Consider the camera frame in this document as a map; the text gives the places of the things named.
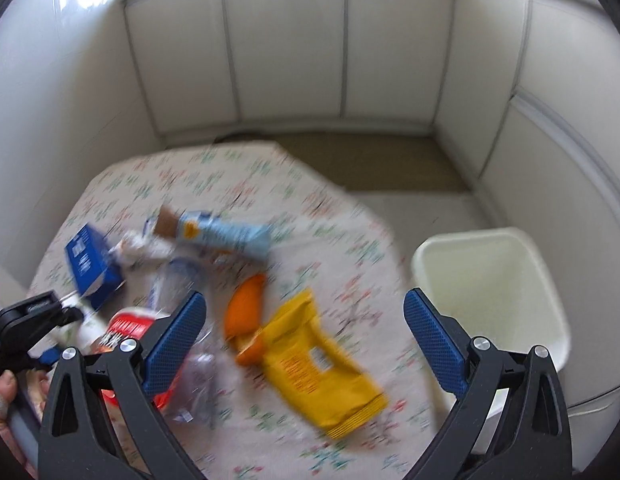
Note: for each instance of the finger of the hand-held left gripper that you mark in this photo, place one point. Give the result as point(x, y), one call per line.
point(25, 312)
point(20, 360)

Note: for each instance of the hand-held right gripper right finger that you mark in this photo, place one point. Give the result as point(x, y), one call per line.
point(435, 345)

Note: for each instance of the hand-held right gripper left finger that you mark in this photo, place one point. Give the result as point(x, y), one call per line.
point(174, 345)

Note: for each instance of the clear plastic wrapper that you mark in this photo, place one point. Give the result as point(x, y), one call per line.
point(201, 377)

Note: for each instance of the red and white packet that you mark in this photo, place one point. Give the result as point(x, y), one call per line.
point(126, 324)

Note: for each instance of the white plastic container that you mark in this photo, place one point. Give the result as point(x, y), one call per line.
point(90, 331)

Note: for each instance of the blue and white carton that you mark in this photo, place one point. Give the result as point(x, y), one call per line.
point(87, 265)

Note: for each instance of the white wrapper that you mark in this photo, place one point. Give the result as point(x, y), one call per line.
point(140, 247)

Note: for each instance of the light blue biscuit carton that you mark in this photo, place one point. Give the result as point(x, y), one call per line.
point(225, 235)

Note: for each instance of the yellow snack bag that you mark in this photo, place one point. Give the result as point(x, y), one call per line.
point(310, 360)

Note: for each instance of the person's left hand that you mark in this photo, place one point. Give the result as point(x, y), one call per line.
point(1, 396)

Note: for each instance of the floral tablecloth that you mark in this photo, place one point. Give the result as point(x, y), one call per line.
point(340, 240)

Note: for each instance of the white kitchen cabinet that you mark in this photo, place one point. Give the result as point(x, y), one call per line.
point(290, 45)
point(550, 135)

